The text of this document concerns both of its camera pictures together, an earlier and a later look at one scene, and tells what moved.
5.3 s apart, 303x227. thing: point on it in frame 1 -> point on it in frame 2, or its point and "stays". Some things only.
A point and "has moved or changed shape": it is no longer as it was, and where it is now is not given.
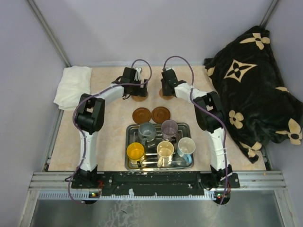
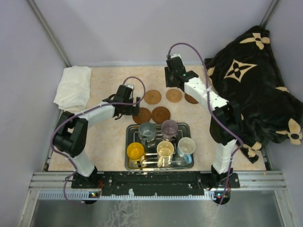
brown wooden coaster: [141, 115] stays
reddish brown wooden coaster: [160, 114] stays
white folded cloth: [75, 82] stays
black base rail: [155, 183] stays
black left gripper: [141, 91] -> [133, 110]
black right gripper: [164, 92] -> [168, 84]
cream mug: [165, 150] stays
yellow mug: [135, 155] stays
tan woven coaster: [138, 98] has moved or changed shape
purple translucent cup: [169, 128] stays
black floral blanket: [261, 108] stays
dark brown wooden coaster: [164, 97] has moved or changed shape
